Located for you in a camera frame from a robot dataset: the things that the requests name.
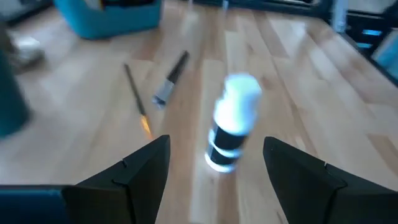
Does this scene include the paint brushes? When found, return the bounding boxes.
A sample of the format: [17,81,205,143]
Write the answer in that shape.
[124,63,154,139]

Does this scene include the teal ribbed plastic cup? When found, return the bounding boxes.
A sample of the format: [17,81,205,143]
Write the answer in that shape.
[0,46,32,139]

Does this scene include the white paint bottle black label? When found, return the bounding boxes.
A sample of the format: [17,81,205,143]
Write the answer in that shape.
[204,73,262,174]

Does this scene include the blue cushion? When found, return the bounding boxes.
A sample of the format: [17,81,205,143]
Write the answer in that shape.
[371,37,398,80]

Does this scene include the silver aluminium post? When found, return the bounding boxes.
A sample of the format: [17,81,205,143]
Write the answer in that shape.
[331,0,349,34]

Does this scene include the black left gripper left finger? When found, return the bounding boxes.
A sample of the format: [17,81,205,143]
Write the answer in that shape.
[62,134,171,224]

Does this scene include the teal plastic storage bin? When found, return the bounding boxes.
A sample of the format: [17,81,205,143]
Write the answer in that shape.
[52,0,162,40]

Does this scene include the black paintbrush dark bristles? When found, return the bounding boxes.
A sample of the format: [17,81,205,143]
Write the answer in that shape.
[151,50,190,108]

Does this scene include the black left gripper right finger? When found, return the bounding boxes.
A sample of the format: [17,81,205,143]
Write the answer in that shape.
[262,136,398,224]

